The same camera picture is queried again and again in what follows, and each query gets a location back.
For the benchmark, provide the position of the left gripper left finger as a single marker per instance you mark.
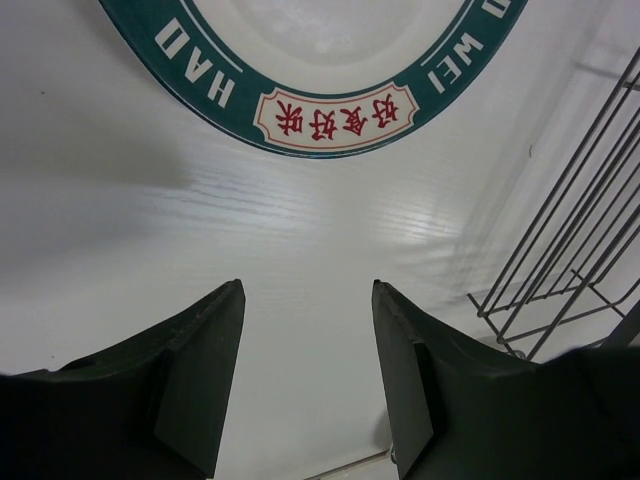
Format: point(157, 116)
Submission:
point(152, 406)

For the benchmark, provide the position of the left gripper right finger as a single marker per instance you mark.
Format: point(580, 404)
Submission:
point(459, 409)

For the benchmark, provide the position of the green rimmed white plate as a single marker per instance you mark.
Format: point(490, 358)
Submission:
point(315, 79)

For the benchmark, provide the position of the grey wire dish rack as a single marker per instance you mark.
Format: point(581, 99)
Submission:
point(575, 270)

